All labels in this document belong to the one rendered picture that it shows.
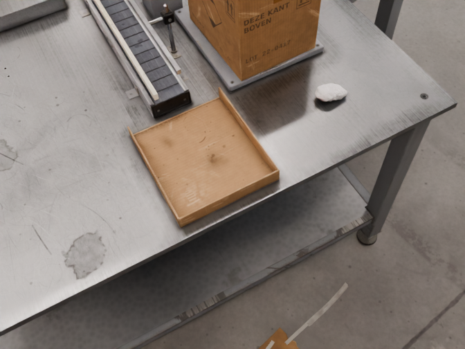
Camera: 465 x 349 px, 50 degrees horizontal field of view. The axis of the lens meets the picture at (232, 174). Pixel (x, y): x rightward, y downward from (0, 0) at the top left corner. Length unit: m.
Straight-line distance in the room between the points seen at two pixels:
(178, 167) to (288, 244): 0.69
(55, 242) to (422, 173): 1.60
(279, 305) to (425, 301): 0.54
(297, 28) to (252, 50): 0.14
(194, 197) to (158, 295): 0.64
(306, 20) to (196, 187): 0.52
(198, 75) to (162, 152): 0.28
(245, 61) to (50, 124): 0.54
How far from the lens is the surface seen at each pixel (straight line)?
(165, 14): 1.39
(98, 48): 1.55
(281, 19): 1.30
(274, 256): 1.76
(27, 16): 1.71
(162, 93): 1.32
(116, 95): 1.41
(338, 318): 1.94
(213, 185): 1.18
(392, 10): 2.00
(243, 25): 1.24
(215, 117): 1.30
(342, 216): 1.86
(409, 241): 2.12
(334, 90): 1.34
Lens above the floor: 1.84
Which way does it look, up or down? 57 degrees down
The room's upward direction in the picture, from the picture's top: 5 degrees counter-clockwise
